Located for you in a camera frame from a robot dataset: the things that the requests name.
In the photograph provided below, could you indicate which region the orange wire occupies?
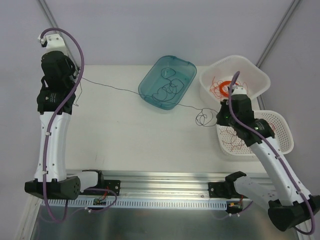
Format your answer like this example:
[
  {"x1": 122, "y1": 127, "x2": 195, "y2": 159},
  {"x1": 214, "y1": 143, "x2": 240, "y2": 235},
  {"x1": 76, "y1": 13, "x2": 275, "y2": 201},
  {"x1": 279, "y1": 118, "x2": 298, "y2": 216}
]
[
  {"x1": 209, "y1": 76, "x2": 250, "y2": 100},
  {"x1": 219, "y1": 80, "x2": 235, "y2": 97}
]

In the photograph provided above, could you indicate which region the red purple wire ball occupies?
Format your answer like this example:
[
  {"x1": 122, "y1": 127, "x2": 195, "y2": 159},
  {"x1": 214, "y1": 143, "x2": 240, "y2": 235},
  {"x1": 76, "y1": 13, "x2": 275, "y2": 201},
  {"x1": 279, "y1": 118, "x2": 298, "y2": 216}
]
[{"x1": 81, "y1": 77, "x2": 218, "y2": 128}]

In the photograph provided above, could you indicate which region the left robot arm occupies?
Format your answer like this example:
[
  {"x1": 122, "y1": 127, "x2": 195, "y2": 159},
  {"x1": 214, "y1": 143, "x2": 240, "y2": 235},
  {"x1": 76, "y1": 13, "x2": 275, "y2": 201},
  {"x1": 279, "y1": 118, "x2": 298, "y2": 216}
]
[{"x1": 24, "y1": 50, "x2": 105, "y2": 200}]

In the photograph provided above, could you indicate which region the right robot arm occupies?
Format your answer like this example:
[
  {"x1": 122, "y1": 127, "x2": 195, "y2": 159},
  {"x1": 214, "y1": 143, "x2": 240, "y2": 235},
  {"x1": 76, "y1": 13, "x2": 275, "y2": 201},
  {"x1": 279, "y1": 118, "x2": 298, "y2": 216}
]
[{"x1": 211, "y1": 94, "x2": 320, "y2": 235}]

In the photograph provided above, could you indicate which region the white perforated shallow basket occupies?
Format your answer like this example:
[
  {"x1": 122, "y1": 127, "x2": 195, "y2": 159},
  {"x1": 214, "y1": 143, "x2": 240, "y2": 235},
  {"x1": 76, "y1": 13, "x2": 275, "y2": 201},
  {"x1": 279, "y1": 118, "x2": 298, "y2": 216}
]
[{"x1": 216, "y1": 110, "x2": 294, "y2": 158}]

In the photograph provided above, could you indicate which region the teal transparent plastic tray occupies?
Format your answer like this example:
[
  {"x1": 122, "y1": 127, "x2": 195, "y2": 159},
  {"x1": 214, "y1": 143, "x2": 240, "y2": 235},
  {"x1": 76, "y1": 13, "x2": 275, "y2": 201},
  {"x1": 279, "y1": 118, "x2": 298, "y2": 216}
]
[{"x1": 138, "y1": 55, "x2": 197, "y2": 111}]

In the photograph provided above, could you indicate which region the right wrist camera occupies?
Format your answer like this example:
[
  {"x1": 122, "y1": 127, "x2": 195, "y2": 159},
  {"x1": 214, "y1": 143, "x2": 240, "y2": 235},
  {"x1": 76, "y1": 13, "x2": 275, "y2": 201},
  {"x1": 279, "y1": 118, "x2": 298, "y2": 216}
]
[{"x1": 228, "y1": 85, "x2": 247, "y2": 98}]

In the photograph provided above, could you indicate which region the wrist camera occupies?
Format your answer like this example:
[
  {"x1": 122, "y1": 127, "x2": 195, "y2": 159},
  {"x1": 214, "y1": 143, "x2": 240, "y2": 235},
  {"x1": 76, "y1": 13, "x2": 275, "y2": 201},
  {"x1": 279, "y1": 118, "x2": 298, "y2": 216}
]
[
  {"x1": 37, "y1": 33, "x2": 68, "y2": 56},
  {"x1": 228, "y1": 85, "x2": 247, "y2": 98}
]

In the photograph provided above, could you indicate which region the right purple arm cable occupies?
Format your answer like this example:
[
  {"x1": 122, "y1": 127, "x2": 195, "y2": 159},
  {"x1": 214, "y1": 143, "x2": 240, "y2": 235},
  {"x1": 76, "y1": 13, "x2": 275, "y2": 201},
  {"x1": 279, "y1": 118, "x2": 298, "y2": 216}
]
[{"x1": 227, "y1": 70, "x2": 317, "y2": 235}]

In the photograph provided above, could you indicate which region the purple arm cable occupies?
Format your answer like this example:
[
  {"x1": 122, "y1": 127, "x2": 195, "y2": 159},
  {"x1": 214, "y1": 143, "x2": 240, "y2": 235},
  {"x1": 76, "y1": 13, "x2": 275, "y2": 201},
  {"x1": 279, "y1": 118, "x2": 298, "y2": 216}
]
[
  {"x1": 39, "y1": 28, "x2": 118, "y2": 223},
  {"x1": 227, "y1": 70, "x2": 317, "y2": 235}
]

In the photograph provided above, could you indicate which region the orange coiled wire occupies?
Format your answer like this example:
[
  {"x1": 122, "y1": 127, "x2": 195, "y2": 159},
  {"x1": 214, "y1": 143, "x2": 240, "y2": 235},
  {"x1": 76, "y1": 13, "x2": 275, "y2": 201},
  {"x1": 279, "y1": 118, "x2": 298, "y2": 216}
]
[{"x1": 219, "y1": 80, "x2": 235, "y2": 97}]

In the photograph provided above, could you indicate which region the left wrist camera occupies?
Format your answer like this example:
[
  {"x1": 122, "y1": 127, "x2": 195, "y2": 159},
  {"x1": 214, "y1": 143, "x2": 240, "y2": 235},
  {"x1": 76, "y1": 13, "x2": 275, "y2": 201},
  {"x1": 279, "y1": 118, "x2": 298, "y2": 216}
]
[{"x1": 37, "y1": 33, "x2": 68, "y2": 56}]

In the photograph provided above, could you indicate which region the dark red wire in basket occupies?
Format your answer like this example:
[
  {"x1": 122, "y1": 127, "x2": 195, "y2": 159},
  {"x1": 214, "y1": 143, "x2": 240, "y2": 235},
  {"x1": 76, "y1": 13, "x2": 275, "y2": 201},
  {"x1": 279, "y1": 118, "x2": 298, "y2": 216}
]
[{"x1": 221, "y1": 122, "x2": 277, "y2": 153}]

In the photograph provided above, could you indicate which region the left aluminium frame post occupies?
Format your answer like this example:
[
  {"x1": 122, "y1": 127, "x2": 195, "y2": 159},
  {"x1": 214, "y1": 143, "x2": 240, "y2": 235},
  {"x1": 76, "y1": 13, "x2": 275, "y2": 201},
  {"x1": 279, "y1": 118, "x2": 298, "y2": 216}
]
[{"x1": 35, "y1": 0, "x2": 80, "y2": 70}]

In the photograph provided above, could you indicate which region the aluminium frame post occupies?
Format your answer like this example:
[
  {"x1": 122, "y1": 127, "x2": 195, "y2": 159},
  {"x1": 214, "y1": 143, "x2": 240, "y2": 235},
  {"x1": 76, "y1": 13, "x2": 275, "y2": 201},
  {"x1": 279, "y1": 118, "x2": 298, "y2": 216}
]
[
  {"x1": 35, "y1": 0, "x2": 80, "y2": 70},
  {"x1": 255, "y1": 0, "x2": 303, "y2": 69}
]

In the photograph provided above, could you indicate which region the dark blue wire in tray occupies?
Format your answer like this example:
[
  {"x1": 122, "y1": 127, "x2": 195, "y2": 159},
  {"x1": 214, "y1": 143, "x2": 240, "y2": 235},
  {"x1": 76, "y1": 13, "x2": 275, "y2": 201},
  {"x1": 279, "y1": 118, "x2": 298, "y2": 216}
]
[{"x1": 152, "y1": 68, "x2": 186, "y2": 102}]

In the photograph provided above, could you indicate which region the right aluminium frame post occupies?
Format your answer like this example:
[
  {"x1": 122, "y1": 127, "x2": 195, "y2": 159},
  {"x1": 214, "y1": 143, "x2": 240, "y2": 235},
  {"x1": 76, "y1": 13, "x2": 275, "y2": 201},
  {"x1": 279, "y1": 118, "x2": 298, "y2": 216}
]
[{"x1": 255, "y1": 0, "x2": 303, "y2": 69}]

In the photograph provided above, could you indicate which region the aluminium mounting rail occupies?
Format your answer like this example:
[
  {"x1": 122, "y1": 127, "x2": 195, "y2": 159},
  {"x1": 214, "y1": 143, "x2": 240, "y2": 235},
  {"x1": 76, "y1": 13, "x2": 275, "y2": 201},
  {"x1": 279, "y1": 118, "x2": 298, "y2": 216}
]
[{"x1": 102, "y1": 170, "x2": 228, "y2": 200}]

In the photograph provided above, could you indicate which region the white slotted cable duct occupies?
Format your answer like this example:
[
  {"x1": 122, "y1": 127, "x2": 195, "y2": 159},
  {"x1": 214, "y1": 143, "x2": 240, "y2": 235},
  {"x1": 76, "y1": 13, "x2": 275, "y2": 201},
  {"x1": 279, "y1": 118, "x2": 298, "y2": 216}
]
[{"x1": 47, "y1": 198, "x2": 228, "y2": 211}]

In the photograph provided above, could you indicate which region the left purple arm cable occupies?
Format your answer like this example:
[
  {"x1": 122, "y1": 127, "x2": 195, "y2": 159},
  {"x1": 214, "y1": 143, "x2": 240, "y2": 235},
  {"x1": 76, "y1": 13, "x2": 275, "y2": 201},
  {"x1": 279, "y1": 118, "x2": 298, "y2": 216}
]
[{"x1": 39, "y1": 28, "x2": 118, "y2": 223}]

